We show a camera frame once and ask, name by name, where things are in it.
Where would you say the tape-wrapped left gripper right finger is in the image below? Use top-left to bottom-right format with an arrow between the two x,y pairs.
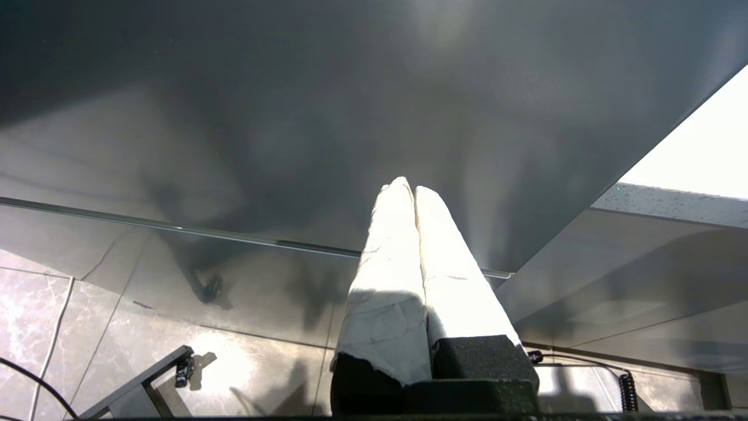
415,186 -> 541,413

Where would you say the tall cabinet unit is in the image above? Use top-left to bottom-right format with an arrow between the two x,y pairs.
0,0 -> 748,351

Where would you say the thin black floor cable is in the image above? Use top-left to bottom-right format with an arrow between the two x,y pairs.
0,357 -> 79,421

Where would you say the black metal base frame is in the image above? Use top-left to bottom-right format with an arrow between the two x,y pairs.
79,345 -> 196,420

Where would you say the under-counter cabinet front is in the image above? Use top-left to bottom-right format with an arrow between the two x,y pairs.
496,206 -> 748,375

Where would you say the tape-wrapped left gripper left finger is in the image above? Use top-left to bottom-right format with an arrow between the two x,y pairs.
330,177 -> 434,416

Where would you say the black coiled cable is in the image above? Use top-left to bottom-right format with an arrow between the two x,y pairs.
526,350 -> 642,413

